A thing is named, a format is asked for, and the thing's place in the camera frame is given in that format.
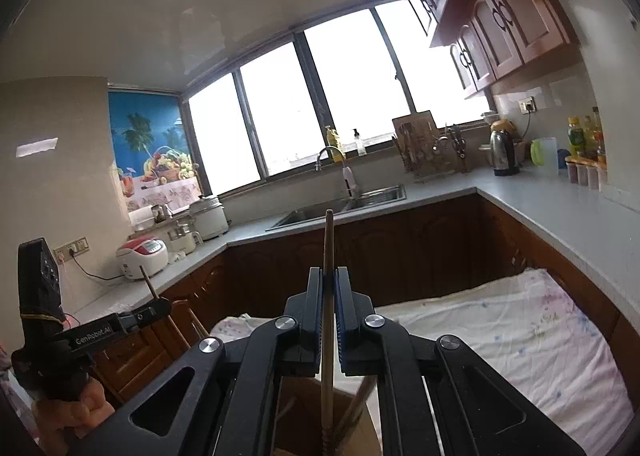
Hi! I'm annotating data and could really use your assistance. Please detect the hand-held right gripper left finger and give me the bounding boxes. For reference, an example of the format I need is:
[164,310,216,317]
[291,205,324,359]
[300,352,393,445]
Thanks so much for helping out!
[67,266,326,456]

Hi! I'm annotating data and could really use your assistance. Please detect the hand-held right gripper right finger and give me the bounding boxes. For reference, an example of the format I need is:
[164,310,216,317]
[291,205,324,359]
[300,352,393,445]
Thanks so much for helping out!
[333,266,586,456]

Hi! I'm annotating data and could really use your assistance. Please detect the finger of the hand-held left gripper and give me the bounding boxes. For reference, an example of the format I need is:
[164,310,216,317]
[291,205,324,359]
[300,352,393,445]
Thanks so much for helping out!
[118,298,172,333]

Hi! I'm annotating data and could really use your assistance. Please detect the wooden chopstick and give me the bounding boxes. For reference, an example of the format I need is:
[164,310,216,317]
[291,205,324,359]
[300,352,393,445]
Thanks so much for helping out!
[339,378,377,443]
[319,209,335,456]
[139,269,197,350]

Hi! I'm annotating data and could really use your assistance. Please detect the wooden utensil holder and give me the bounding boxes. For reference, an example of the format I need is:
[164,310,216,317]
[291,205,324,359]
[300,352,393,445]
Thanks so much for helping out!
[271,375,384,456]

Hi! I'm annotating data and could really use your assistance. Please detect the dish rack with utensils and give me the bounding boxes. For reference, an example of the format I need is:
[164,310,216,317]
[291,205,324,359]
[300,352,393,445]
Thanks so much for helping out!
[392,123,472,183]

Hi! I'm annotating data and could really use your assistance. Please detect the person's left hand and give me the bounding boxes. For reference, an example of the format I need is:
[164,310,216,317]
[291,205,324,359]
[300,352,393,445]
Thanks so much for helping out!
[32,378,109,443]

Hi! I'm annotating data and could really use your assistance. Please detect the white red rice cooker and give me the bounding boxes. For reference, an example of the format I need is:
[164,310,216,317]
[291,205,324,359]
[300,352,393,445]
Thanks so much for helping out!
[115,238,169,281]

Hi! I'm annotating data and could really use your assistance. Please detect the wooden lower cabinets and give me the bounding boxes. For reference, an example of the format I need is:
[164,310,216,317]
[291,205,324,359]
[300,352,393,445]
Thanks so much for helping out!
[94,193,640,404]

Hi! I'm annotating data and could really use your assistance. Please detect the wooden cabinets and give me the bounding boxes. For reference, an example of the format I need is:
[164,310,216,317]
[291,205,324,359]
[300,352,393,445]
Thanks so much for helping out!
[387,0,584,100]
[94,193,640,404]

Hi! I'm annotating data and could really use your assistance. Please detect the white steamer pot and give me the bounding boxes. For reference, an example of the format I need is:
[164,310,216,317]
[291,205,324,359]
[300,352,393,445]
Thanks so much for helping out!
[188,194,232,241]

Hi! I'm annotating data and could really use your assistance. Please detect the steel kitchen sink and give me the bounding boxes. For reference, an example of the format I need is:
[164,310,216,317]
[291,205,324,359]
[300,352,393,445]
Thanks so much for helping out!
[264,184,408,233]

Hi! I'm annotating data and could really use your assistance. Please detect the floral white tablecloth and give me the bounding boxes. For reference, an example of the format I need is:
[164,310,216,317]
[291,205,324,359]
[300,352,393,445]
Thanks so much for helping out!
[207,268,637,456]

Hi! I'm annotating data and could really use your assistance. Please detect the tropical fruit window blind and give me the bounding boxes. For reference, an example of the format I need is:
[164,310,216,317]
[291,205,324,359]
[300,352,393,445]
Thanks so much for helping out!
[108,91,202,213]

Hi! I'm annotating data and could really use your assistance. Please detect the steel kitchen faucet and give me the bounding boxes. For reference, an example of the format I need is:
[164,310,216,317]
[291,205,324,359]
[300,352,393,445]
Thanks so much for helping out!
[315,145,362,200]

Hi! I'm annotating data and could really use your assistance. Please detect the yellow dish soap bottle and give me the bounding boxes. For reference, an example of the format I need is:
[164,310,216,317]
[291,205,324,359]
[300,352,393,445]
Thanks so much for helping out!
[324,125,344,160]

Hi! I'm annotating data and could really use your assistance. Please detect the knife block with scissors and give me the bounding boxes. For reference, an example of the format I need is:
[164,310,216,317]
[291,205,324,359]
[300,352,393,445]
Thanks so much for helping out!
[432,124,472,175]

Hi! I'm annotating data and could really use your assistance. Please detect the wooden cutting board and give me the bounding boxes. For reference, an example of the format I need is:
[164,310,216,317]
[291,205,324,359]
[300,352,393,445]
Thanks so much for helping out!
[391,110,437,173]

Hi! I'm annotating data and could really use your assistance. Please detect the grey kitchen countertop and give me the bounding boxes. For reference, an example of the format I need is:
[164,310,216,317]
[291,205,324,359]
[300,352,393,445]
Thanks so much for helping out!
[62,163,640,331]

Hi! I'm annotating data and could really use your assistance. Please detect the electric kettle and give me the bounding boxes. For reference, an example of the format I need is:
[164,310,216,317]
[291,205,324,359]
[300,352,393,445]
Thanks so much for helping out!
[488,128,522,178]

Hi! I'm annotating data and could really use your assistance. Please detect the kitchen window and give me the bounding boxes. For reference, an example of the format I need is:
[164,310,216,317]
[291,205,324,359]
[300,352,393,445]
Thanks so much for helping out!
[182,0,494,197]

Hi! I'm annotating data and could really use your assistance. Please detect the pitcher with green lid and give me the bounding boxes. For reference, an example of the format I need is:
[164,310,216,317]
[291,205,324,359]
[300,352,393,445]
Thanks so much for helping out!
[529,136,559,179]

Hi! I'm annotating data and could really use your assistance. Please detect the row of spice jars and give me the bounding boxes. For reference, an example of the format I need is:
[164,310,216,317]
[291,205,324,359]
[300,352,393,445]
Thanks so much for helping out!
[564,158,609,193]

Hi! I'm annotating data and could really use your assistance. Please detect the group of condiment bottles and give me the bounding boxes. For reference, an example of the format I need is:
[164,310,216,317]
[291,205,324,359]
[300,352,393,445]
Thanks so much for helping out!
[567,107,607,163]

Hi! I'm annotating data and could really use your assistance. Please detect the wooden upper cabinets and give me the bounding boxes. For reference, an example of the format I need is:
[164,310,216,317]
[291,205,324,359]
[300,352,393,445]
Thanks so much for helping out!
[387,0,584,100]

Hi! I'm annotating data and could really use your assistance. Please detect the wall outlet with cable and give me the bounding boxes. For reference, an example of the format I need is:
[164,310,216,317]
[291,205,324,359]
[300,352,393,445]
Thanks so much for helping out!
[52,235,127,283]

